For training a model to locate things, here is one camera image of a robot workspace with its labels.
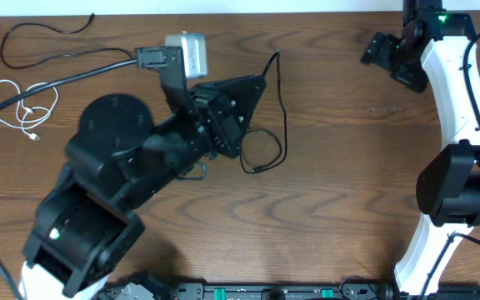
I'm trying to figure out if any short black USB cable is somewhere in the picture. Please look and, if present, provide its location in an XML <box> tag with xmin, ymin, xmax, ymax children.
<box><xmin>238</xmin><ymin>49</ymin><xmax>288</xmax><ymax>175</ymax></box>

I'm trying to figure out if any white USB cable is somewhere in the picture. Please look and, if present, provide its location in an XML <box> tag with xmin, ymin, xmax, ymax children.
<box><xmin>0</xmin><ymin>79</ymin><xmax>59</xmax><ymax>143</ymax></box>

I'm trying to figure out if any long black USB cable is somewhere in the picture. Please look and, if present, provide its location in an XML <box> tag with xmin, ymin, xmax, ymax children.
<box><xmin>0</xmin><ymin>12</ymin><xmax>137</xmax><ymax>71</ymax></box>

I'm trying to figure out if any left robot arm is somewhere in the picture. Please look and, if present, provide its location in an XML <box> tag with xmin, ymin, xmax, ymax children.
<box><xmin>19</xmin><ymin>75</ymin><xmax>266</xmax><ymax>299</ymax></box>

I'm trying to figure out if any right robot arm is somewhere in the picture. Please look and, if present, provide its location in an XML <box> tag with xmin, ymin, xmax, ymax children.
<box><xmin>361</xmin><ymin>0</ymin><xmax>480</xmax><ymax>299</ymax></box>

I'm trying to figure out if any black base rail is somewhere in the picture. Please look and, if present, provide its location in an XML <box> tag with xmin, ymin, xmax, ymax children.
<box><xmin>97</xmin><ymin>270</ymin><xmax>480</xmax><ymax>300</ymax></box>

